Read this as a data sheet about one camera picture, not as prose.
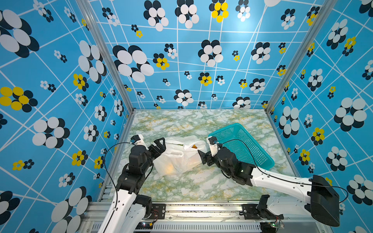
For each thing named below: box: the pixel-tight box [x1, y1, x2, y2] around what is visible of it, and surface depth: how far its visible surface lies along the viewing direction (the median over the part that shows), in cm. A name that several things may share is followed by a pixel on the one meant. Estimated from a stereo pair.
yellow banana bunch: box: [166, 163, 174, 174], surface depth 85 cm
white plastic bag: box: [152, 135, 207, 177], surface depth 83 cm
